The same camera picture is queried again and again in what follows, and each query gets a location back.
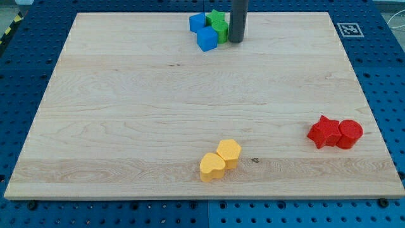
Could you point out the light wooden board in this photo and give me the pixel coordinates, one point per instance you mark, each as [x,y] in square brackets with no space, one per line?
[133,105]

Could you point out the yellow black hazard tape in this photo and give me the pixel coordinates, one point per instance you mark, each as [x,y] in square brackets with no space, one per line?
[12,28]

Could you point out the green star block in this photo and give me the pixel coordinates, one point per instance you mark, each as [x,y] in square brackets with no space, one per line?
[214,16]

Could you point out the yellow heart block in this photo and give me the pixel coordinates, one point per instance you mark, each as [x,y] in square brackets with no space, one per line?
[212,166]

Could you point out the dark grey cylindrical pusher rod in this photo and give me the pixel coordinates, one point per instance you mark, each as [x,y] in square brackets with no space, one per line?
[238,15]

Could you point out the blue cube block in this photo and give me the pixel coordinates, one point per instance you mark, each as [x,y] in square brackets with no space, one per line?
[207,38]

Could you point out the yellow hexagon block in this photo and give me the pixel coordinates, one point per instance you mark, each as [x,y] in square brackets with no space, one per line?
[229,150]

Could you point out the green cylinder block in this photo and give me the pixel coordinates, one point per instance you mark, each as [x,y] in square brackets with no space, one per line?
[221,28]

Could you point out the blue block behind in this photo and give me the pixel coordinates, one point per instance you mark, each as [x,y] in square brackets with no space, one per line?
[197,22]

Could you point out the red cylinder block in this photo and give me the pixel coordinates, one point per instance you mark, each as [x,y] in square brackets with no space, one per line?
[351,132]

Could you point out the white fiducial marker tag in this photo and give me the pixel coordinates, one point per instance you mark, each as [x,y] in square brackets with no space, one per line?
[350,30]

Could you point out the red star block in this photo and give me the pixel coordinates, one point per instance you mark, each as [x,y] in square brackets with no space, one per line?
[325,132]

